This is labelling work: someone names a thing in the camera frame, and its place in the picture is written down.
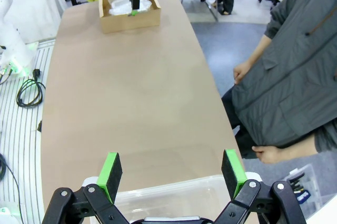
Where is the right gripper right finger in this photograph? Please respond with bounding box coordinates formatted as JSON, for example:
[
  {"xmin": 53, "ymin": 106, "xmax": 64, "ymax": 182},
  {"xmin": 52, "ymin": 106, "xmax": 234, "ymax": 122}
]
[{"xmin": 212, "ymin": 149, "xmax": 308, "ymax": 224}]

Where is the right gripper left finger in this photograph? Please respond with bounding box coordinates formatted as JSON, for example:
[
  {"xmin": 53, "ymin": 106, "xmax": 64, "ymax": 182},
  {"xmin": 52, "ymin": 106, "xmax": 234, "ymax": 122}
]
[{"xmin": 41, "ymin": 152, "xmax": 133, "ymax": 224}]

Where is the bubble-wrapped plain white clock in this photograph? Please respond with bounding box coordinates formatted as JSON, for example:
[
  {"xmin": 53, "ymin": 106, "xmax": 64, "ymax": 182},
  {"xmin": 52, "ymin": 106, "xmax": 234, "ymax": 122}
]
[{"xmin": 136, "ymin": 0, "xmax": 153, "ymax": 13}]

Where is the bubble-wrapped clock with speckled face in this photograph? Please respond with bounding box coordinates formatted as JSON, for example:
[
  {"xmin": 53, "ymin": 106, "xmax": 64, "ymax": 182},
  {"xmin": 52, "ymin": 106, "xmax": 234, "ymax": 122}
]
[{"xmin": 108, "ymin": 0, "xmax": 132, "ymax": 16}]

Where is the unwrapped white digital clock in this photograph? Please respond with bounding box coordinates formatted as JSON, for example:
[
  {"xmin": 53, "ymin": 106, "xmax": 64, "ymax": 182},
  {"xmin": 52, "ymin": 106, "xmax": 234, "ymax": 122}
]
[{"xmin": 142, "ymin": 215, "xmax": 215, "ymax": 224}]

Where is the person's right forearm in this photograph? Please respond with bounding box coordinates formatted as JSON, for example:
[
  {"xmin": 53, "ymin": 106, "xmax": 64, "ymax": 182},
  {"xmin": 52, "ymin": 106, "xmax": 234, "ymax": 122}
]
[{"xmin": 246, "ymin": 34, "xmax": 273, "ymax": 68}]

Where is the person's left forearm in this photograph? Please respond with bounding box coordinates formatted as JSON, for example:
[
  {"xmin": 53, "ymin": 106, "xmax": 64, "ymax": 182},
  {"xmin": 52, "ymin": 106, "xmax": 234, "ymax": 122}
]
[{"xmin": 279, "ymin": 131, "xmax": 337, "ymax": 162}]

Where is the person's left hand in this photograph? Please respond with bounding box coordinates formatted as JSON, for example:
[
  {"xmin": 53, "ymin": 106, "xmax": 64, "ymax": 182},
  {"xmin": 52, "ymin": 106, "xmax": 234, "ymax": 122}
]
[{"xmin": 251, "ymin": 144, "xmax": 284, "ymax": 165}]

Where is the person's right hand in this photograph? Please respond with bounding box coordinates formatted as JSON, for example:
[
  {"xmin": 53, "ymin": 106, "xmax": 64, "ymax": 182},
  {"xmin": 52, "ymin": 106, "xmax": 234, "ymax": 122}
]
[{"xmin": 233, "ymin": 60, "xmax": 255, "ymax": 85}]

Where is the open brown cardboard box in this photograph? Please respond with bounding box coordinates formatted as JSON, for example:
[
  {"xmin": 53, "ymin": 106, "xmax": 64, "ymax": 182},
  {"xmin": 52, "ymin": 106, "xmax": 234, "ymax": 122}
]
[{"xmin": 98, "ymin": 0, "xmax": 162, "ymax": 34}]

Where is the clear plastic container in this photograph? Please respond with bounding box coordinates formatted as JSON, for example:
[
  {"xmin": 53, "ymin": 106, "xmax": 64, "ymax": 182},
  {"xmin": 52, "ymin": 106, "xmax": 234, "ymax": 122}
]
[{"xmin": 83, "ymin": 172, "xmax": 264, "ymax": 224}]

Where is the clear tool organiser box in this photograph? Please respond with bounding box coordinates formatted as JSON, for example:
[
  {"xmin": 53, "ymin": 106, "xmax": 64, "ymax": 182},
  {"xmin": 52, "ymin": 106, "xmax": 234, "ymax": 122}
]
[{"xmin": 283, "ymin": 163, "xmax": 337, "ymax": 209}]

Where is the ribbed white base platform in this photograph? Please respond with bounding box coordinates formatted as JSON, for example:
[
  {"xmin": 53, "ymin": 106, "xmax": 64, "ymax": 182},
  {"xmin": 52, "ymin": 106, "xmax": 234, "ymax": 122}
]
[{"xmin": 0, "ymin": 38, "xmax": 56, "ymax": 224}]

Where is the white side table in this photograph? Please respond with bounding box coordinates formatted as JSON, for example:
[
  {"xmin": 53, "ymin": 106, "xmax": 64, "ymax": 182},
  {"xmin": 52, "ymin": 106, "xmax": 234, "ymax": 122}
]
[{"xmin": 306, "ymin": 200, "xmax": 337, "ymax": 224}]

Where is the person in grey jacket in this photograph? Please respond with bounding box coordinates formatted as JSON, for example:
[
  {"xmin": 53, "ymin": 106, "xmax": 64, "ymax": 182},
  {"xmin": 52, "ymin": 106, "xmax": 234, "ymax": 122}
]
[{"xmin": 221, "ymin": 0, "xmax": 337, "ymax": 159}]

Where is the thin black floor cable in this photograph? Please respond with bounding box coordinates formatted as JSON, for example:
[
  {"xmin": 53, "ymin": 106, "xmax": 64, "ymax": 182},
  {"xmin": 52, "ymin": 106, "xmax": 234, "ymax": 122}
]
[{"xmin": 0, "ymin": 152, "xmax": 23, "ymax": 224}]

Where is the coiled black power cable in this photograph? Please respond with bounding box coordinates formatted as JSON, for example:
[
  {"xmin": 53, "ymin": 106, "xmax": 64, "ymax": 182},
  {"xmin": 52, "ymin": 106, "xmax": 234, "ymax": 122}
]
[{"xmin": 16, "ymin": 68, "xmax": 46, "ymax": 108}]

